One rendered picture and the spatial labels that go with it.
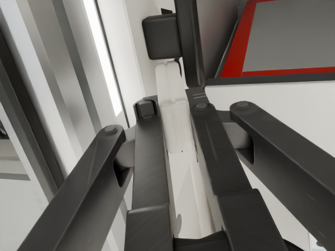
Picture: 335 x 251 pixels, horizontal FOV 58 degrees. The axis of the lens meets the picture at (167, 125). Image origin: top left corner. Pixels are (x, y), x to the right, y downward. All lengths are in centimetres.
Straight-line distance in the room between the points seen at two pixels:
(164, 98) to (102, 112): 5
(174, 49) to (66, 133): 9
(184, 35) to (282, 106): 21
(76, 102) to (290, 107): 27
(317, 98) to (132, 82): 24
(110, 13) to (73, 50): 4
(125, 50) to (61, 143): 7
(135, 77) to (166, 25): 4
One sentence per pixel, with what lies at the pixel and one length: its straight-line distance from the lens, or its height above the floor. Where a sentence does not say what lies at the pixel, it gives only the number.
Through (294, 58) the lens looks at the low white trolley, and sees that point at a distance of 49.
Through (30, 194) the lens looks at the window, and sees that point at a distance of 17.
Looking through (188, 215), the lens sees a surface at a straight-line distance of 40.
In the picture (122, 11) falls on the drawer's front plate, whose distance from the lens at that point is 19.
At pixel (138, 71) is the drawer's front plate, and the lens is 20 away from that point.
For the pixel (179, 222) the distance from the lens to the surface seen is 36.
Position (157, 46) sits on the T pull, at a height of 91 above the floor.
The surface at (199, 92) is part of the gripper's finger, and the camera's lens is 18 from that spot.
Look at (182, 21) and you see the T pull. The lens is 20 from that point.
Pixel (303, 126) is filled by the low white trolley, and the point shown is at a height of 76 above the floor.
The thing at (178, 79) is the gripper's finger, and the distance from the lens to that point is 18.
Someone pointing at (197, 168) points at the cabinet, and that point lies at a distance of 43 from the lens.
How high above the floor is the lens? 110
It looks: 55 degrees down
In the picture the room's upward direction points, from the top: 151 degrees counter-clockwise
